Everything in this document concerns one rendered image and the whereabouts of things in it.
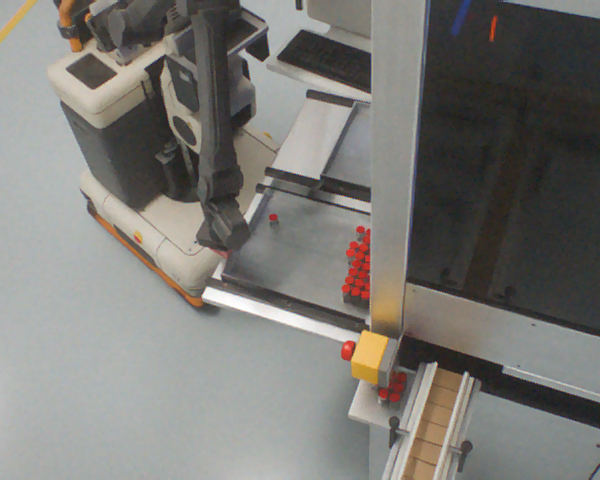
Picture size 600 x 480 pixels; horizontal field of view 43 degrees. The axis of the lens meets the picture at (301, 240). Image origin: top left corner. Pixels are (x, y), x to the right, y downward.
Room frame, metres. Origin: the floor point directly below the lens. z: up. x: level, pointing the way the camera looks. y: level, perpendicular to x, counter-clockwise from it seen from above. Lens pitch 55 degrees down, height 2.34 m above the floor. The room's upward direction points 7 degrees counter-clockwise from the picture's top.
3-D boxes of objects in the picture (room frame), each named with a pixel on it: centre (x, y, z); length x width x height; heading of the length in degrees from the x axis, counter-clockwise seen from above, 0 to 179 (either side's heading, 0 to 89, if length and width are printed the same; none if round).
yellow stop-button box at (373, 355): (0.66, -0.11, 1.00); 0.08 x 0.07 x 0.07; 63
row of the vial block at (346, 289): (0.93, -0.12, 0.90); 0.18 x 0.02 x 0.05; 152
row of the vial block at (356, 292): (0.92, -0.14, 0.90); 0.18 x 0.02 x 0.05; 152
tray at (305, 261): (0.98, -0.02, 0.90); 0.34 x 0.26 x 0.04; 62
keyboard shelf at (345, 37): (1.71, -0.22, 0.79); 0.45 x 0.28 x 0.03; 53
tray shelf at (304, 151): (1.12, -0.13, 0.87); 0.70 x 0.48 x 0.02; 153
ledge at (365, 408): (0.62, -0.14, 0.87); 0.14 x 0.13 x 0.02; 63
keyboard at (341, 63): (1.68, -0.19, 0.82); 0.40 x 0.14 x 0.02; 53
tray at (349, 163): (1.24, -0.27, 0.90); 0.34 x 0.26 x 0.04; 63
